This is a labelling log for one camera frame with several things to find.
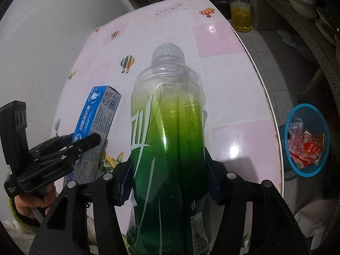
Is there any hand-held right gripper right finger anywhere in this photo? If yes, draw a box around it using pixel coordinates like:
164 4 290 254
204 147 310 255

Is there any stack of plates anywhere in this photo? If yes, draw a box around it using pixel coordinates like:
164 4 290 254
315 8 340 45

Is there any stack of white bowls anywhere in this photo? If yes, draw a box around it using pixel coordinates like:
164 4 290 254
288 0 318 19

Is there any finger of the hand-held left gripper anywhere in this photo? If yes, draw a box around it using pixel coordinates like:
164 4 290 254
34 133 102 165
29 135 70 153

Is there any white crumpled plastic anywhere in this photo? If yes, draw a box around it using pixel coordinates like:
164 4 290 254
276 29 300 46

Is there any blue plastic basket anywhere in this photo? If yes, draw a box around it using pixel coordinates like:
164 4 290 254
284 103 330 178

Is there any white woven sack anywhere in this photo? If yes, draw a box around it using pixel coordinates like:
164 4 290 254
293 194 334 238

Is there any yellow cooking oil bottle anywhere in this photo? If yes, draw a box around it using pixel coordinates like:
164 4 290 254
229 0 252 32

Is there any person's left hand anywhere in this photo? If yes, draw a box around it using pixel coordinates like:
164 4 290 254
11 184 57 220

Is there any green plastic bottle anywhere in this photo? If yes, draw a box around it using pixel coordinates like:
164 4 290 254
125 43 213 255

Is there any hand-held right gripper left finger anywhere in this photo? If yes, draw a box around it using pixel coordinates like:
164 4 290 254
28 157 133 255

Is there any red snack wrapper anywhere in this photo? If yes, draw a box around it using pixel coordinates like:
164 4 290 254
288 129 326 169

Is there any blue white toothpaste box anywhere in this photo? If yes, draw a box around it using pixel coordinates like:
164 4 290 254
63 85 122 185

